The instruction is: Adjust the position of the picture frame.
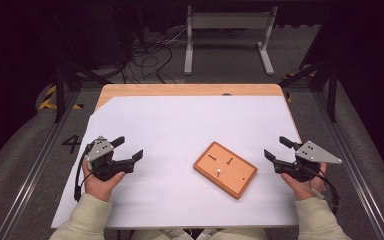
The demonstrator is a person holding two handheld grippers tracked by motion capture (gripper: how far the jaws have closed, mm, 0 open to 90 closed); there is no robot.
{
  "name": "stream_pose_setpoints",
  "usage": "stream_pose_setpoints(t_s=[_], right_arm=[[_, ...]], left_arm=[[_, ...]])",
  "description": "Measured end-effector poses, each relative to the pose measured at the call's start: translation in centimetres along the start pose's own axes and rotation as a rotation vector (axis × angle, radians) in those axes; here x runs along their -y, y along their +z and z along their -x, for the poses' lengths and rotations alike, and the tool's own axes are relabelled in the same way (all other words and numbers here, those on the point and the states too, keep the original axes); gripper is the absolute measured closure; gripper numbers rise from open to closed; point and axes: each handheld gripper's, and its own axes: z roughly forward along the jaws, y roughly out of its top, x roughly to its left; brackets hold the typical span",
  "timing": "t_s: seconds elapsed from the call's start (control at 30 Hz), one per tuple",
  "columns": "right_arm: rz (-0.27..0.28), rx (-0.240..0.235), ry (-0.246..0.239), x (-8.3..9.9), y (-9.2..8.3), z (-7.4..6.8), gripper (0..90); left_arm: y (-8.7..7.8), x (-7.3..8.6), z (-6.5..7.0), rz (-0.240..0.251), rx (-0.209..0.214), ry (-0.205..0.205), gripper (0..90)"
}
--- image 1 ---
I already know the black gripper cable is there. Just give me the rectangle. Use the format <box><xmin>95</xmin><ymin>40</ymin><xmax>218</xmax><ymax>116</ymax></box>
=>
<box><xmin>308</xmin><ymin>164</ymin><xmax>341</xmax><ymax>215</ymax></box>
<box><xmin>73</xmin><ymin>145</ymin><xmax>93</xmax><ymax>203</ymax></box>

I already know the white metal stand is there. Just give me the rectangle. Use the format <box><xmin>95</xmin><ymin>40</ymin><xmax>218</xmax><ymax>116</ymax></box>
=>
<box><xmin>183</xmin><ymin>4</ymin><xmax>279</xmax><ymax>76</ymax></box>

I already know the person's right hand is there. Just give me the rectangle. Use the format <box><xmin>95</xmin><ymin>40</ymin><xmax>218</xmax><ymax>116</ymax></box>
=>
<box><xmin>279</xmin><ymin>162</ymin><xmax>329</xmax><ymax>202</ymax></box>

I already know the black metal stand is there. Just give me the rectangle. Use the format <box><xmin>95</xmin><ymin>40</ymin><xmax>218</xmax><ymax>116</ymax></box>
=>
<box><xmin>50</xmin><ymin>59</ymin><xmax>112</xmax><ymax>124</ymax></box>
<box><xmin>278</xmin><ymin>59</ymin><xmax>340</xmax><ymax>123</ymax></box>

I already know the person's left hand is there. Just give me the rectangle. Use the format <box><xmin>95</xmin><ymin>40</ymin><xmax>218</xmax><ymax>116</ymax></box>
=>
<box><xmin>81</xmin><ymin>159</ymin><xmax>127</xmax><ymax>203</ymax></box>

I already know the person's right leg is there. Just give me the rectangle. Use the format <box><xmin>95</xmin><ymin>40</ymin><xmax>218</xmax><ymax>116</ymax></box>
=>
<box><xmin>196</xmin><ymin>227</ymin><xmax>268</xmax><ymax>240</ymax></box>

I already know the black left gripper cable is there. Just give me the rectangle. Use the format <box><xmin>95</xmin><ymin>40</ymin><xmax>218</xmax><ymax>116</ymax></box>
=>
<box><xmin>73</xmin><ymin>145</ymin><xmax>93</xmax><ymax>203</ymax></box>

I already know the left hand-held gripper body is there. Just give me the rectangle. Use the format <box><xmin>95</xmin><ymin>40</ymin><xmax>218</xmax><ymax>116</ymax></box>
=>
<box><xmin>84</xmin><ymin>135</ymin><xmax>136</xmax><ymax>183</ymax></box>

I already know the person's leg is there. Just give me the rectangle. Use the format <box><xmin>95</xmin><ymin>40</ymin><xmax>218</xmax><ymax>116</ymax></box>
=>
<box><xmin>139</xmin><ymin>228</ymin><xmax>195</xmax><ymax>240</ymax></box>
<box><xmin>196</xmin><ymin>227</ymin><xmax>268</xmax><ymax>240</ymax></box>

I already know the yellow black hazard tape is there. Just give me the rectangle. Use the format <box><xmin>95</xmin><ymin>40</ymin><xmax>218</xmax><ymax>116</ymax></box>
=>
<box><xmin>284</xmin><ymin>71</ymin><xmax>316</xmax><ymax>104</ymax></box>
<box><xmin>38</xmin><ymin>84</ymin><xmax>84</xmax><ymax>111</ymax></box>

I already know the light wooden table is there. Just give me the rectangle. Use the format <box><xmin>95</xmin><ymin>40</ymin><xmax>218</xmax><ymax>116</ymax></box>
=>
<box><xmin>94</xmin><ymin>83</ymin><xmax>304</xmax><ymax>145</ymax></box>

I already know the tangle of black floor cables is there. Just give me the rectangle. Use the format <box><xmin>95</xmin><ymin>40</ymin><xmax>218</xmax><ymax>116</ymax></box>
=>
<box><xmin>119</xmin><ymin>26</ymin><xmax>188</xmax><ymax>84</ymax></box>

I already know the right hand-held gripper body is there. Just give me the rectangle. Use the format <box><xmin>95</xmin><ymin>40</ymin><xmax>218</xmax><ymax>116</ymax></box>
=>
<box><xmin>273</xmin><ymin>140</ymin><xmax>343</xmax><ymax>183</ymax></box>

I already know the aluminium floor rail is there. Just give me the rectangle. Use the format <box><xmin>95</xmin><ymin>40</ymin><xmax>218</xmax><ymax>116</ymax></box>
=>
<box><xmin>313</xmin><ymin>89</ymin><xmax>384</xmax><ymax>240</ymax></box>
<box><xmin>0</xmin><ymin>89</ymin><xmax>81</xmax><ymax>240</ymax></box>

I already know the white table sheet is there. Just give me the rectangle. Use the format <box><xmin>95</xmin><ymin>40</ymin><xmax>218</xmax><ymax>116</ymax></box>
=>
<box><xmin>50</xmin><ymin>95</ymin><xmax>304</xmax><ymax>230</ymax></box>

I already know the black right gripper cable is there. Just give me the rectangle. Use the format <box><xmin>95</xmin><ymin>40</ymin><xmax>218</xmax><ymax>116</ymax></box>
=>
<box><xmin>308</xmin><ymin>164</ymin><xmax>341</xmax><ymax>215</ymax></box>

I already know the person's left leg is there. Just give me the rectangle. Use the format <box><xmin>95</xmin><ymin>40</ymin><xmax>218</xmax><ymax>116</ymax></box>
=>
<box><xmin>139</xmin><ymin>228</ymin><xmax>195</xmax><ymax>240</ymax></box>

